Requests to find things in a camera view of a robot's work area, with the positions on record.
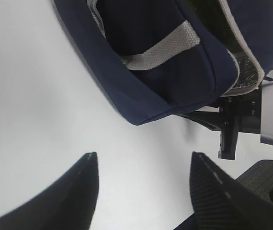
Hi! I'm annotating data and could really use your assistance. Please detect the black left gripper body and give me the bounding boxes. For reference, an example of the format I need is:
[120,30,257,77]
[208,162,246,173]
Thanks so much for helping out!
[236,160,273,205]

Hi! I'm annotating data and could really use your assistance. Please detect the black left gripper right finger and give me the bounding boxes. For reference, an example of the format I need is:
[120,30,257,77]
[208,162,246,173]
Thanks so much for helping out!
[177,152,273,230]

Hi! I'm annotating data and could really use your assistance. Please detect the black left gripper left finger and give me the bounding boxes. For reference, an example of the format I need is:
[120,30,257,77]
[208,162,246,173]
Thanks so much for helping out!
[0,152,99,230]

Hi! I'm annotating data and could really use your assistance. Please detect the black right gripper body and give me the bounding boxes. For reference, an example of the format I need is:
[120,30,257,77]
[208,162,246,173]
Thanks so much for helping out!
[182,91,261,160]

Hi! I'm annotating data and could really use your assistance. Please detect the navy insulated lunch bag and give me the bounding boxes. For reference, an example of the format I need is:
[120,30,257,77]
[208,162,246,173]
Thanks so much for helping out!
[55,0,273,125]

